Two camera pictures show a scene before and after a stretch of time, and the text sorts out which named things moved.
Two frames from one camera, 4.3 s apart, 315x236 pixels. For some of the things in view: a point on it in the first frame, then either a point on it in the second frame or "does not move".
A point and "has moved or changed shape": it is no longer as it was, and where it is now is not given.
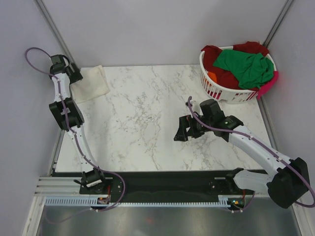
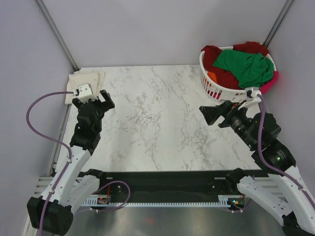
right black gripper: (185, 122) to (226, 108)
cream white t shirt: (93, 83) has moved or changed shape
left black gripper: (77, 75) to (105, 105)
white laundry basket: (233, 96) does not move
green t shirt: (252, 70) does not move
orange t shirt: (212, 75) does not move
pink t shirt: (263, 90) does not move
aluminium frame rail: (44, 10) does not move
